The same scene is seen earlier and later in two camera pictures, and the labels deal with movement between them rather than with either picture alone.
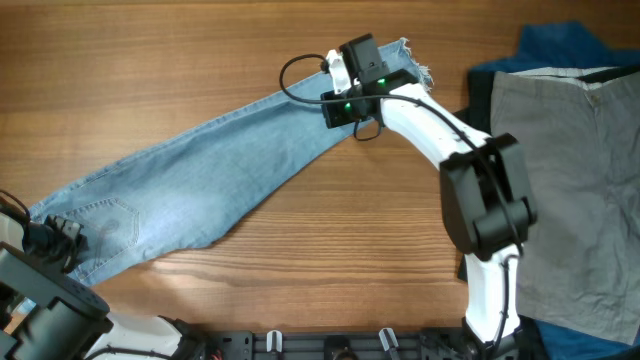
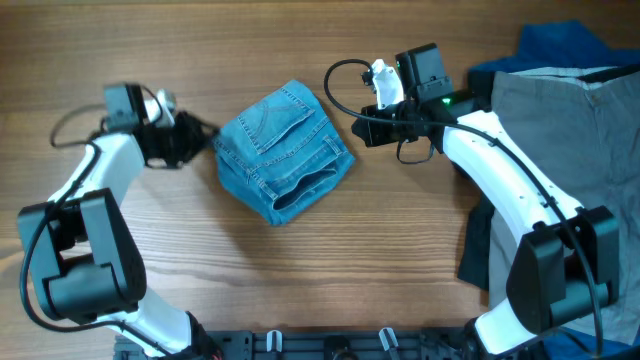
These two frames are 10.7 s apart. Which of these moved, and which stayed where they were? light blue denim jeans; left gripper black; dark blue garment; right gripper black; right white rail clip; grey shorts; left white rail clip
Moved: right gripper black; light blue denim jeans; left gripper black
Stayed: dark blue garment; left white rail clip; right white rail clip; grey shorts
